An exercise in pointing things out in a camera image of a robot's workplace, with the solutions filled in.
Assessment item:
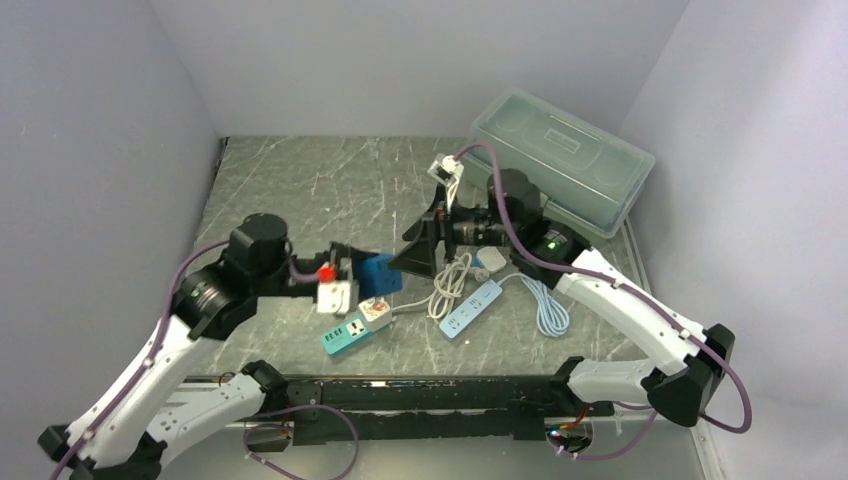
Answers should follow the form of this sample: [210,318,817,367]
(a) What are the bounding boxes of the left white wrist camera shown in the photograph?
[316,263,359,316]

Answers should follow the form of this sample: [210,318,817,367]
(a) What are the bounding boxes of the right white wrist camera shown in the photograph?
[427,155,464,202]

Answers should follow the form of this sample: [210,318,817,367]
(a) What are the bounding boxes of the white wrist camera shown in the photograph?
[427,155,464,202]
[316,263,359,316]

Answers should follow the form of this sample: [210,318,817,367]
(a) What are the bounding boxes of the black base frame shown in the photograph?
[247,374,614,446]

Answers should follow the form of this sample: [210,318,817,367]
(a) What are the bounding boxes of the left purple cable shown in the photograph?
[49,239,362,480]

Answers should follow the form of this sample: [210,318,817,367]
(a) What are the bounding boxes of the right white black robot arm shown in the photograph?
[390,164,752,432]

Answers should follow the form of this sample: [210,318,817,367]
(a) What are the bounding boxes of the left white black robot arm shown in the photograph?
[38,213,370,479]

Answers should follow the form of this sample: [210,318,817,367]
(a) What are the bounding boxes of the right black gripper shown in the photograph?
[387,183,517,280]

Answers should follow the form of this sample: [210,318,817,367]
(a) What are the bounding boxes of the white cube socket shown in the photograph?
[358,297,394,332]

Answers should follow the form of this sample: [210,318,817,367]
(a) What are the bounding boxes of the green plastic toolbox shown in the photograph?
[463,88,655,241]

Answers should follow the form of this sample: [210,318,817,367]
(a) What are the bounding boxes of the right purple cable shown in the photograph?
[453,142,754,464]

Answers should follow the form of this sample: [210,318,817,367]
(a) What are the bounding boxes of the blue cube adapter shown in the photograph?
[353,253,403,299]

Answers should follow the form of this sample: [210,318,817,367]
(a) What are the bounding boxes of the light blue power strip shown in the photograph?
[438,272,571,342]

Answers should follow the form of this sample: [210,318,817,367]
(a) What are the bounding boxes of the purple cable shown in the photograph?
[453,142,754,464]
[49,239,362,480]

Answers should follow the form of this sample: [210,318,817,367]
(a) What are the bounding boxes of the teal power strip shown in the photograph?
[320,251,475,359]

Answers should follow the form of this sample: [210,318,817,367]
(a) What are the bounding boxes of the white blue charger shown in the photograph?
[471,246,507,273]

